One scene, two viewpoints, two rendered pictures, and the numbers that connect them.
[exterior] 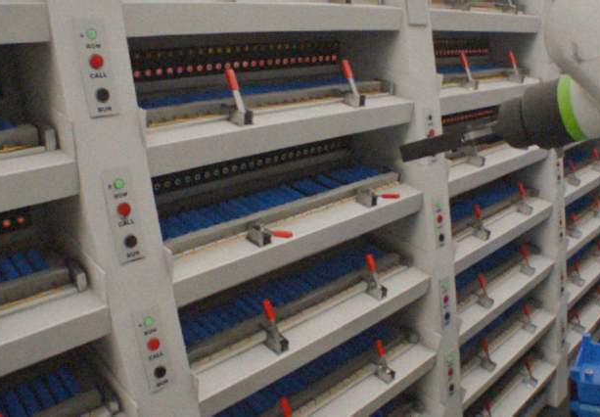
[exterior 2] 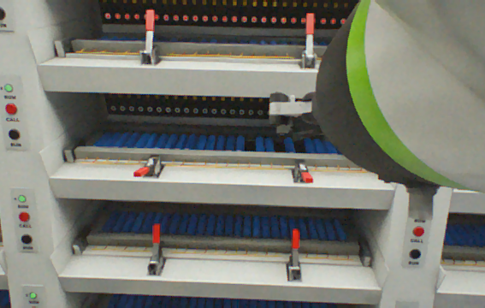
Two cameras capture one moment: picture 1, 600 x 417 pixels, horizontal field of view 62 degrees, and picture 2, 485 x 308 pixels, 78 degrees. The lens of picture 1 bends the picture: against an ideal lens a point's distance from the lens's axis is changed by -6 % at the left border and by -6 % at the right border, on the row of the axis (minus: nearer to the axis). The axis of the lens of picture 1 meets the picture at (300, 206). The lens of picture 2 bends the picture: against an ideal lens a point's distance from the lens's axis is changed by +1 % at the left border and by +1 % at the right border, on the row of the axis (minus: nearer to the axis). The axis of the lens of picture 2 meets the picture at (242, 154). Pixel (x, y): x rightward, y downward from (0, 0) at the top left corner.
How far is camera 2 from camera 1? 0.68 m
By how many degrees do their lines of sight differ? 41
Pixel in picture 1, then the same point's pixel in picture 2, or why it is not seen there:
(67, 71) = not seen: outside the picture
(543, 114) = (330, 66)
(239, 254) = (121, 176)
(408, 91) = not seen: hidden behind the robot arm
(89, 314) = not seen: outside the picture
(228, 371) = (104, 265)
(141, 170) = (31, 82)
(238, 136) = (132, 73)
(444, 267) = (414, 291)
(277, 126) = (178, 72)
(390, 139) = not seen: hidden behind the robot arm
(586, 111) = (388, 41)
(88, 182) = not seen: outside the picture
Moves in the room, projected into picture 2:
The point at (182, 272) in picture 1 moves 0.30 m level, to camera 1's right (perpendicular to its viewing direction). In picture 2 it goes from (68, 173) to (162, 223)
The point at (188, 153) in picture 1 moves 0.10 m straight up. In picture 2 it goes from (80, 78) to (75, 13)
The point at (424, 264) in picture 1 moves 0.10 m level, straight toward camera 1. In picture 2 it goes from (379, 273) to (346, 291)
